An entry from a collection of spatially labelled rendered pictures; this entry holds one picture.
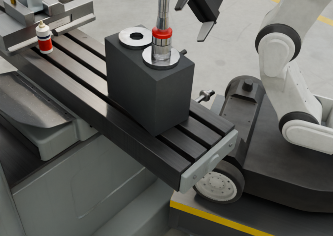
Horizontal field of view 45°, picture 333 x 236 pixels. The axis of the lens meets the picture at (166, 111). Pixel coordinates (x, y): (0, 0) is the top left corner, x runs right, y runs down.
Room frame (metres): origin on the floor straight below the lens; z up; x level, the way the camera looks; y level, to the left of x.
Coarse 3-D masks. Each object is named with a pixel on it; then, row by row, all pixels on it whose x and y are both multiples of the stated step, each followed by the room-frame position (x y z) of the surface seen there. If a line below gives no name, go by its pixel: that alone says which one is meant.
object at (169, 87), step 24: (120, 48) 0.84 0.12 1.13; (144, 48) 0.84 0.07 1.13; (120, 72) 0.83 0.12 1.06; (144, 72) 0.75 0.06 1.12; (168, 72) 0.75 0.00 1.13; (192, 72) 0.79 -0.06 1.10; (120, 96) 0.83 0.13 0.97; (144, 96) 0.75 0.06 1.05; (168, 96) 0.75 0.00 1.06; (144, 120) 0.75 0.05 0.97; (168, 120) 0.75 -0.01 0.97
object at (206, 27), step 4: (204, 24) 0.90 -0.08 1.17; (208, 24) 0.89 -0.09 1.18; (212, 24) 0.89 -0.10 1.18; (204, 28) 0.89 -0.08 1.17; (208, 28) 0.88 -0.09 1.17; (200, 32) 0.88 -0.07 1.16; (204, 32) 0.87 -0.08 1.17; (208, 32) 0.87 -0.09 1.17; (200, 36) 0.86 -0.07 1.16; (204, 36) 0.86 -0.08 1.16; (200, 40) 0.85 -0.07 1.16; (204, 40) 0.85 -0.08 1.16
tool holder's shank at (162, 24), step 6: (162, 0) 0.79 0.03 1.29; (168, 0) 0.80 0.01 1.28; (162, 6) 0.79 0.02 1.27; (168, 6) 0.80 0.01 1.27; (162, 12) 0.79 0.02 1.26; (162, 18) 0.79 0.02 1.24; (156, 24) 0.80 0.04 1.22; (162, 24) 0.79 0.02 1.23; (168, 24) 0.80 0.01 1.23; (162, 30) 0.79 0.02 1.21
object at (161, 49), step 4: (152, 36) 0.79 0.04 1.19; (152, 40) 0.79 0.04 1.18; (156, 40) 0.78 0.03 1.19; (160, 40) 0.78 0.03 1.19; (164, 40) 0.78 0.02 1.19; (168, 40) 0.79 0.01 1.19; (152, 44) 0.79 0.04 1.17; (156, 44) 0.78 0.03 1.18; (160, 44) 0.78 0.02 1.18; (164, 44) 0.78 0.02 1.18; (168, 44) 0.79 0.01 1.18; (152, 48) 0.79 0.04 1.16; (156, 48) 0.78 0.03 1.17; (160, 48) 0.78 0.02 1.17; (164, 48) 0.78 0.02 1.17; (168, 48) 0.79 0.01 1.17; (152, 52) 0.79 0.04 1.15; (156, 52) 0.78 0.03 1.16; (160, 52) 0.78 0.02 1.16; (164, 52) 0.78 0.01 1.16; (168, 52) 0.79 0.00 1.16; (152, 56) 0.79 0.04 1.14; (156, 56) 0.78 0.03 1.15; (160, 56) 0.78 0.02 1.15; (164, 56) 0.78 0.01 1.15; (168, 56) 0.79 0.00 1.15
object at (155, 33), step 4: (156, 28) 0.81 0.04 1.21; (168, 28) 0.81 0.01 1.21; (152, 32) 0.80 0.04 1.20; (156, 32) 0.79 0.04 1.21; (160, 32) 0.79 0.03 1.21; (164, 32) 0.79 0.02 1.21; (168, 32) 0.79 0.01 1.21; (156, 36) 0.78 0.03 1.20; (160, 36) 0.78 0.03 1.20; (164, 36) 0.78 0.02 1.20; (168, 36) 0.79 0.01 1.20
